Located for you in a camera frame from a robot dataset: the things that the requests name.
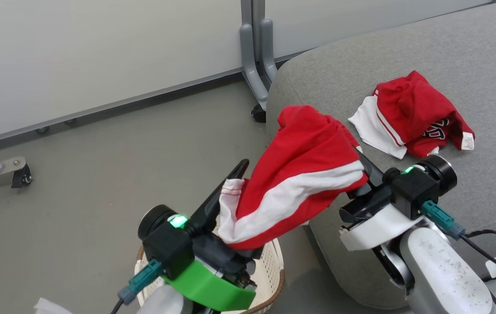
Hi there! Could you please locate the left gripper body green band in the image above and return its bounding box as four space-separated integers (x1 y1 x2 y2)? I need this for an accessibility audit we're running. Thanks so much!
163 231 262 311

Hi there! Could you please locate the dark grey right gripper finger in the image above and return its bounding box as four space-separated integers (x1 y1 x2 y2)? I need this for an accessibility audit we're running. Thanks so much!
357 150 384 189

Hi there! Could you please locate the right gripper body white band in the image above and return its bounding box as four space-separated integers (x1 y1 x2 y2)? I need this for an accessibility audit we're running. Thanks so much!
339 183 423 252

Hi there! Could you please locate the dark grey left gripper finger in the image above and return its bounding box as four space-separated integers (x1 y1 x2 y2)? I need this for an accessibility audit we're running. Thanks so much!
190 159 250 234

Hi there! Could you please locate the red garment with white stripe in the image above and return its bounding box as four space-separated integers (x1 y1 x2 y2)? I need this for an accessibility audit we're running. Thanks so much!
217 105 368 251

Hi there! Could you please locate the red jersey with dark print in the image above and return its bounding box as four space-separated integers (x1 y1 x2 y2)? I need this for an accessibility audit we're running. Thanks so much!
348 71 476 160

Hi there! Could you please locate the white perforated laundry basket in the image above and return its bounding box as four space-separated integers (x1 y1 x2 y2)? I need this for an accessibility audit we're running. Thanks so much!
134 238 285 314

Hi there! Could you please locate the grey fabric sofa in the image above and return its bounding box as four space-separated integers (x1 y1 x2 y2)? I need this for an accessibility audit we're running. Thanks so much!
265 0 496 310

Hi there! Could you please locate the left teal plug black cable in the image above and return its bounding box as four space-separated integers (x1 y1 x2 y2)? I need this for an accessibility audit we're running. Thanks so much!
110 259 163 314

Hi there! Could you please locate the teal plug black cable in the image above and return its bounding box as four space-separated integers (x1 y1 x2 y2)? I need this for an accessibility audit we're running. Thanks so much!
110 259 163 314
420 200 496 280

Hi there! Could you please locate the right teal plug black cable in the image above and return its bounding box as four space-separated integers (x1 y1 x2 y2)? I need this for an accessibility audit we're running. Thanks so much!
420 200 496 280

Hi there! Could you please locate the grey partition post with feet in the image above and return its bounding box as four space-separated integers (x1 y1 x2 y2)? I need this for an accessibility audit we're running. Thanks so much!
240 0 279 110

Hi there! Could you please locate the grey partition base rail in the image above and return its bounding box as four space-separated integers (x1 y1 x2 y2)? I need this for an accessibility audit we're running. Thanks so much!
0 70 248 154

